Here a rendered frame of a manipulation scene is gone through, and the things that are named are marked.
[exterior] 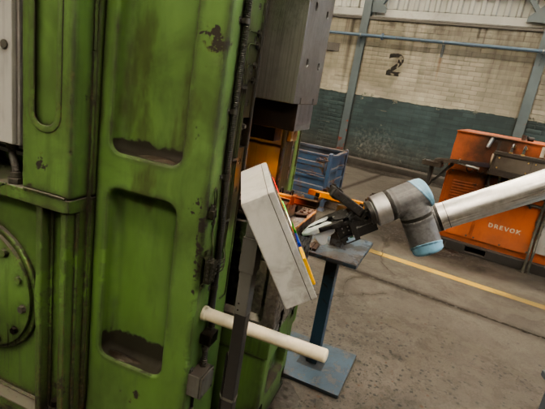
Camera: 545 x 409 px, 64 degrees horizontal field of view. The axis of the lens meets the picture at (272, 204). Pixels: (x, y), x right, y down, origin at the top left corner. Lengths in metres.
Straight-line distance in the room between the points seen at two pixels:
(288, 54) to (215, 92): 0.32
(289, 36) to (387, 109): 7.88
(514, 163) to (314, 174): 2.15
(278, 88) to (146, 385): 1.17
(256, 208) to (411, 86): 8.40
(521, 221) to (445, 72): 4.71
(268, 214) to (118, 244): 0.84
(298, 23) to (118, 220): 0.91
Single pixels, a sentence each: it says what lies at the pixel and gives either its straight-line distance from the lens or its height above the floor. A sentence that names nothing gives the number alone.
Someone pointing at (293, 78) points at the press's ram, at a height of 1.45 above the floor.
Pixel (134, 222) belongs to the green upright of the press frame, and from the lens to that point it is 1.60.
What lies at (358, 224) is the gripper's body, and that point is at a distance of 1.27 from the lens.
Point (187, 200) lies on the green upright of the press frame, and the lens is 1.39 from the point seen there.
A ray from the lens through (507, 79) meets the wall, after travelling 9.03.
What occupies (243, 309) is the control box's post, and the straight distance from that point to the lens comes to 1.22.
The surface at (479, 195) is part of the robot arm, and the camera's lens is 1.45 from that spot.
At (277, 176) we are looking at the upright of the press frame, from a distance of 1.96.
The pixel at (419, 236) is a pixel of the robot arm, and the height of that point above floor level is 1.07.
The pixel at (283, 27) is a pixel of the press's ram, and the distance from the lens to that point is 1.53.
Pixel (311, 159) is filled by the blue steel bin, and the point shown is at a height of 0.60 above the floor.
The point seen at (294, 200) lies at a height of 1.00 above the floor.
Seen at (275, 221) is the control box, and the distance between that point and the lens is 0.95.
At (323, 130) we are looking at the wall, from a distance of 9.80.
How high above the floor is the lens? 1.42
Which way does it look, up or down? 16 degrees down
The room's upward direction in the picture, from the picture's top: 9 degrees clockwise
